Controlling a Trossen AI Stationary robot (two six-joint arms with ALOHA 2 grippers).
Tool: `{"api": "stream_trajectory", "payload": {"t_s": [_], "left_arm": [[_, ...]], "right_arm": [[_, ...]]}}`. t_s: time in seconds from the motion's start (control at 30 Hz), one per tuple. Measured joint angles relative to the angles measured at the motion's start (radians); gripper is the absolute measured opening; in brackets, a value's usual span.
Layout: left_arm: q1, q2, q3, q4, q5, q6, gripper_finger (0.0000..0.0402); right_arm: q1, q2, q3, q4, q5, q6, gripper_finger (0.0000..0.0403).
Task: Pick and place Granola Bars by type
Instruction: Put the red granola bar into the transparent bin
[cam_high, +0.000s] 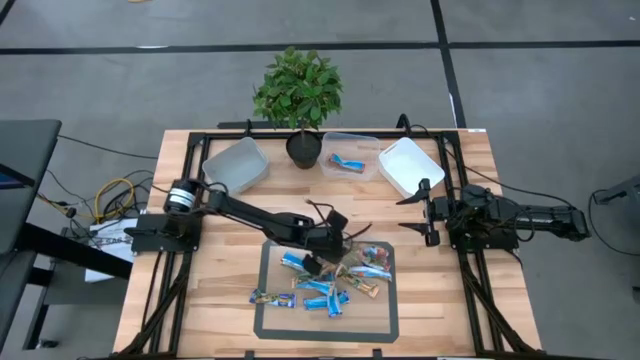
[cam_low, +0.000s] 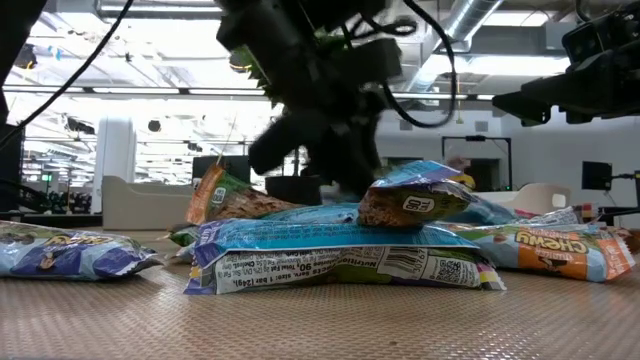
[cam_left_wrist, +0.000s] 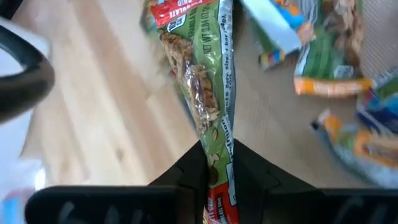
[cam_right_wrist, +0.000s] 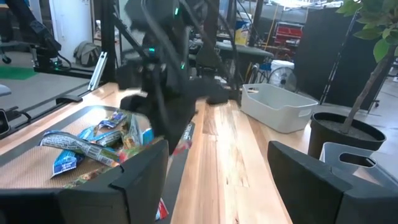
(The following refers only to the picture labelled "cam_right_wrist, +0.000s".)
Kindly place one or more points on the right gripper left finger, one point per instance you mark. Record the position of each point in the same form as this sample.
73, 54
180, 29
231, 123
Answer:
136, 186

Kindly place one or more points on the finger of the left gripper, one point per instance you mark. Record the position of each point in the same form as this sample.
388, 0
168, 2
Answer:
164, 133
182, 130

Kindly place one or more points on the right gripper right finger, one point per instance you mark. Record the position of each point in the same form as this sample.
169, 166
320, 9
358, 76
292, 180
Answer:
308, 193

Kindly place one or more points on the red white granola bar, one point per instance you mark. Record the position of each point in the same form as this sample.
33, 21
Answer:
161, 211

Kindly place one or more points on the dark blue granola bar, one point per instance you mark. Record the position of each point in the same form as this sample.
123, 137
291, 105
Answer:
112, 119

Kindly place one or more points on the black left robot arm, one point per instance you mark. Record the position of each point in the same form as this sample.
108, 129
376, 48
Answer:
168, 71

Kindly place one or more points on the black background robot arm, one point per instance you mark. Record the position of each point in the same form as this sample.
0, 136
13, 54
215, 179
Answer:
40, 31

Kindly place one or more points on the yellow orange granola bar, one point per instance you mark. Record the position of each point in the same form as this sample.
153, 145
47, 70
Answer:
130, 137

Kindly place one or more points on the green orange Chewy granola bar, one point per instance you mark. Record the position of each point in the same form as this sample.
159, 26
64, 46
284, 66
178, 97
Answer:
87, 178

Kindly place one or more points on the light blue granola bar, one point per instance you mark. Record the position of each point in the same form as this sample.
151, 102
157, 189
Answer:
77, 144

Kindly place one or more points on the clear plastic bin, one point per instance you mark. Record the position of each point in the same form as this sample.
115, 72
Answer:
329, 152

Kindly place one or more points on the black plant pot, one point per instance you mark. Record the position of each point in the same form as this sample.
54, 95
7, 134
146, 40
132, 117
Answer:
323, 140

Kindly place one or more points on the silver aluminium bar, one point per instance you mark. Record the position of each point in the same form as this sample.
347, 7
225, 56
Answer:
98, 70

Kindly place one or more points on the light grey plastic bin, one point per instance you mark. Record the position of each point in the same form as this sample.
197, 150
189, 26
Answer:
273, 115

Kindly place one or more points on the dark grey table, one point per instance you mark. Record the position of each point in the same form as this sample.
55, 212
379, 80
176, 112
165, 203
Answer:
245, 49

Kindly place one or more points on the yellow box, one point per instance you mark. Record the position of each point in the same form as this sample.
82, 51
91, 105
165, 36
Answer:
242, 35

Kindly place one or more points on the grey bag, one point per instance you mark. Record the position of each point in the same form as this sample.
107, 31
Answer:
87, 53

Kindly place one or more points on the green leafy small tree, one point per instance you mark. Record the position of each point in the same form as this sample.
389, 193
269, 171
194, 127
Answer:
360, 99

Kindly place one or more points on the brown mat with black border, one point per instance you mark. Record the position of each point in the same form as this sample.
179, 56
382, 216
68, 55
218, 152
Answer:
31, 168

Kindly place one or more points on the white floor fan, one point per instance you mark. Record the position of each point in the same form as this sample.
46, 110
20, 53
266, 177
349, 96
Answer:
283, 79

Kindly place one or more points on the white cabinet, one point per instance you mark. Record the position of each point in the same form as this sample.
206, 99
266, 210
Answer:
71, 25

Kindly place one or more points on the black partition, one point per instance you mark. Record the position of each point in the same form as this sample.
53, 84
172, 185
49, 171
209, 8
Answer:
314, 62

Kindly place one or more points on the red storage bin rack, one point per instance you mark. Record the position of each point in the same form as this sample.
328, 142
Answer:
287, 32

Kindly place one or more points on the black box-shaped device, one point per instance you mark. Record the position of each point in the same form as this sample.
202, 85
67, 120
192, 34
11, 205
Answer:
3, 124

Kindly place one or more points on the green floor mat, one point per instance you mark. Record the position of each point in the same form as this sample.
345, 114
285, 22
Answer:
15, 73

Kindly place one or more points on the grey chair seat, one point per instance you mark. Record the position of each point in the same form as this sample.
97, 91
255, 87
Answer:
3, 90

